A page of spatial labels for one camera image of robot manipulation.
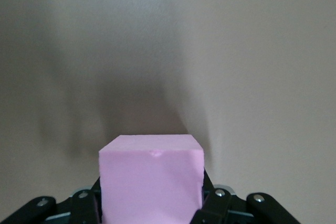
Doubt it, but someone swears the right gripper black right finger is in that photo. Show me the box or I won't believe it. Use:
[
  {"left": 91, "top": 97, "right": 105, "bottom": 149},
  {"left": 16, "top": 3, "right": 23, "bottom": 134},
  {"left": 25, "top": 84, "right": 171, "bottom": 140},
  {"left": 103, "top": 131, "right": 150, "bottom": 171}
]
[{"left": 191, "top": 168, "right": 300, "bottom": 224}]

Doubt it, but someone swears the pink foam cube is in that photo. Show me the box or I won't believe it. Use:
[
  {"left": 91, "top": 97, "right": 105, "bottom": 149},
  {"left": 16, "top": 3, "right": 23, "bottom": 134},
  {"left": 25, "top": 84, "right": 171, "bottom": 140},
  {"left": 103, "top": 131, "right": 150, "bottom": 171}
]
[{"left": 98, "top": 134, "right": 205, "bottom": 224}]

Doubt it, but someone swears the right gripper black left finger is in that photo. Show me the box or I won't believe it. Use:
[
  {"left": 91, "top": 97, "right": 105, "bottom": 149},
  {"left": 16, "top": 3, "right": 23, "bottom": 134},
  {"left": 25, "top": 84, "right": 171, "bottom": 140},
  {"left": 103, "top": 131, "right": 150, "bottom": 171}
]
[{"left": 0, "top": 176, "right": 103, "bottom": 224}]

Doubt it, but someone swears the brown table cover sheet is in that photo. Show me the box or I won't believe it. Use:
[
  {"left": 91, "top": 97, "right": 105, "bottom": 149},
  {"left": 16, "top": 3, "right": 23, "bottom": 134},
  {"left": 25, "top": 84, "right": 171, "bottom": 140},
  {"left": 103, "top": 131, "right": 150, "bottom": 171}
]
[{"left": 0, "top": 0, "right": 336, "bottom": 224}]

